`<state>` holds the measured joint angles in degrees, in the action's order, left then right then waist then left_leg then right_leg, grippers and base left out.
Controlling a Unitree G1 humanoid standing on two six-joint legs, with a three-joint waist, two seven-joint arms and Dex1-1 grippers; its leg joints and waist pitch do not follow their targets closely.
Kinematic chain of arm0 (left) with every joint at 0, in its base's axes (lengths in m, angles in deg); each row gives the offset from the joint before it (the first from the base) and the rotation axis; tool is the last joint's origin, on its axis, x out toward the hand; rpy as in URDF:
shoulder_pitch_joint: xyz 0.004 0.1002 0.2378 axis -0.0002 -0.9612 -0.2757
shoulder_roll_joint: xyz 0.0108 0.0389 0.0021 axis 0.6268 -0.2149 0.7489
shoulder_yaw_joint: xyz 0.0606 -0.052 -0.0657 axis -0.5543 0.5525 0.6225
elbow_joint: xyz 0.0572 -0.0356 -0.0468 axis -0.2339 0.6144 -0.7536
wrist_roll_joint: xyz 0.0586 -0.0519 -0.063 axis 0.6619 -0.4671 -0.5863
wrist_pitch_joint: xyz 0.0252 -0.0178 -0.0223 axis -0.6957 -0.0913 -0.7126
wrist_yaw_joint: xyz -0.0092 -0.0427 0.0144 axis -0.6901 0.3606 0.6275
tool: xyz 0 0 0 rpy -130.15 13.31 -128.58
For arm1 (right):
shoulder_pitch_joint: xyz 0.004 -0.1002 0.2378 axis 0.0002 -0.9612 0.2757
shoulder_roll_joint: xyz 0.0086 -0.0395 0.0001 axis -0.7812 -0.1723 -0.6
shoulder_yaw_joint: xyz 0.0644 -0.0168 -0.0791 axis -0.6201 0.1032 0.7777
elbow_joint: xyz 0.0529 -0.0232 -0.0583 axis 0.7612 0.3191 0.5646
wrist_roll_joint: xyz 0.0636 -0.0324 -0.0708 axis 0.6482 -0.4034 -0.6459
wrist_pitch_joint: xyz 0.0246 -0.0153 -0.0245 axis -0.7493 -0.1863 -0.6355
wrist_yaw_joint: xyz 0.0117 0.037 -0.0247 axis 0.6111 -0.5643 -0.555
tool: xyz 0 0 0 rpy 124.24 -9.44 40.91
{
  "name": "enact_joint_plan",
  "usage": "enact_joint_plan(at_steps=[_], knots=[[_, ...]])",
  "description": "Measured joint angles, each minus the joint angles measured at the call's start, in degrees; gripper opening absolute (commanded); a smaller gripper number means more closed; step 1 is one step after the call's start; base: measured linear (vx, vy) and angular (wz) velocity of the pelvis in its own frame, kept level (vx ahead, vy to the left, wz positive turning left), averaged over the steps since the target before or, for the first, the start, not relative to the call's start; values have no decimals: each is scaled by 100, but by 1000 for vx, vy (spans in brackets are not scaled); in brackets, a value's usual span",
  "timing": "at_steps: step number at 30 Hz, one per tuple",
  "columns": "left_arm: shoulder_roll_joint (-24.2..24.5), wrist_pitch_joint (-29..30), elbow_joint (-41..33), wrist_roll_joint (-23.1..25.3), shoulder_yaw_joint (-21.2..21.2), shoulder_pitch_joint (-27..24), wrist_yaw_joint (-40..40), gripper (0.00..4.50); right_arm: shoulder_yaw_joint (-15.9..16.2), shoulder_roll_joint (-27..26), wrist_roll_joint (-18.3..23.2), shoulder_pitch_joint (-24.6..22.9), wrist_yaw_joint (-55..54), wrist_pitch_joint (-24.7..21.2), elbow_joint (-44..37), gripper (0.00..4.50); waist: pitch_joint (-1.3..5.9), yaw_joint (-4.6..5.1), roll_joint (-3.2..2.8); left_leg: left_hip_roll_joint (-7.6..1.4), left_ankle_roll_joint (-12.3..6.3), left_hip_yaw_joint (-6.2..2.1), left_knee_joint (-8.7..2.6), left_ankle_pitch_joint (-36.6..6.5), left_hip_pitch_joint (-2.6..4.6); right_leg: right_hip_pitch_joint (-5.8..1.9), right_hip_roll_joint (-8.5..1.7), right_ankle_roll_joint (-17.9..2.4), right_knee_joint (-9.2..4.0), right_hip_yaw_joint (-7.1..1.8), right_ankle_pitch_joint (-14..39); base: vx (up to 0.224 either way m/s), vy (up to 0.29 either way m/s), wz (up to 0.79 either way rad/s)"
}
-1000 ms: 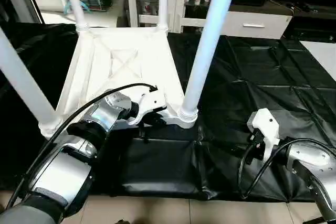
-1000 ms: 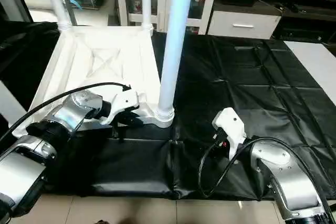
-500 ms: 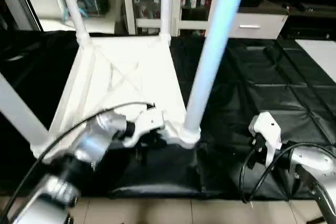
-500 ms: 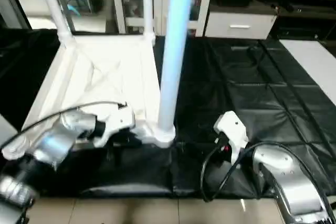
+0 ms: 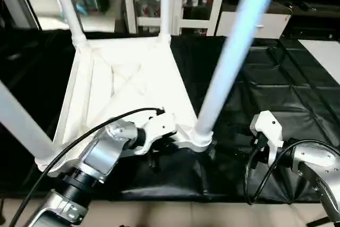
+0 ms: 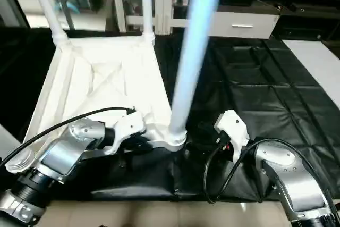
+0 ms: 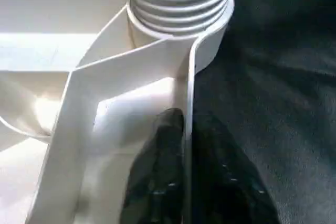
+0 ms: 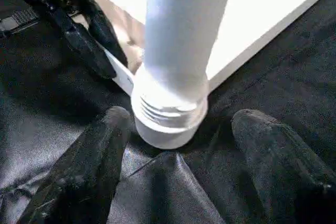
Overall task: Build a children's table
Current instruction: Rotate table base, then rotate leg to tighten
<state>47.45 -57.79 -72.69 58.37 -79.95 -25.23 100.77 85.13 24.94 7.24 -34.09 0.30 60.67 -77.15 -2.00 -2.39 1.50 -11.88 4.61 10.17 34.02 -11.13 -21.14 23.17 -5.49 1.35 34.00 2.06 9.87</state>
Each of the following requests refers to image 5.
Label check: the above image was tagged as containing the black tripod leg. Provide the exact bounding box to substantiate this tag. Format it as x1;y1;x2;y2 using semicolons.
308;216;330;227

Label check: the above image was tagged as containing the white drawer unit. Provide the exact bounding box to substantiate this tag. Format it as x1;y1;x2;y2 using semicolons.
215;10;292;39

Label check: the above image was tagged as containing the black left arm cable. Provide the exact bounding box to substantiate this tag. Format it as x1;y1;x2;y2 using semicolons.
8;107;166;227

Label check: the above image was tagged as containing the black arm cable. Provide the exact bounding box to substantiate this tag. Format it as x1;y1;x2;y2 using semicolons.
8;107;166;227
243;139;340;205

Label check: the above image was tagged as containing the white glass door cabinet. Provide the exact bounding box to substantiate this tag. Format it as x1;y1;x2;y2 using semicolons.
121;0;230;36

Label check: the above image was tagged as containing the teal stand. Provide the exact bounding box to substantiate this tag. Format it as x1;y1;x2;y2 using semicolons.
74;1;92;18

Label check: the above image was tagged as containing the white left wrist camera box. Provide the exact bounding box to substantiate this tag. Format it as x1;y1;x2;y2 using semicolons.
134;111;179;156

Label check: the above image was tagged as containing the white plastic table top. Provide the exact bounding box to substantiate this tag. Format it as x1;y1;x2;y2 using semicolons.
35;35;216;172

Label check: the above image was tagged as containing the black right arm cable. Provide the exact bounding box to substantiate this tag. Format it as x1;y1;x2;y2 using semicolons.
243;139;340;205

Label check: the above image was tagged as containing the black work mat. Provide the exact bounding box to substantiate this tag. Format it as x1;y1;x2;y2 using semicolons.
0;29;340;202

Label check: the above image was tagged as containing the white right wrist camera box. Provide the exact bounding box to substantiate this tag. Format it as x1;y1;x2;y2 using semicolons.
250;110;285;166

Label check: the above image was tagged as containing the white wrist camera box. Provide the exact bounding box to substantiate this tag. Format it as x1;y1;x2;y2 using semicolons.
250;110;285;166
134;111;179;156

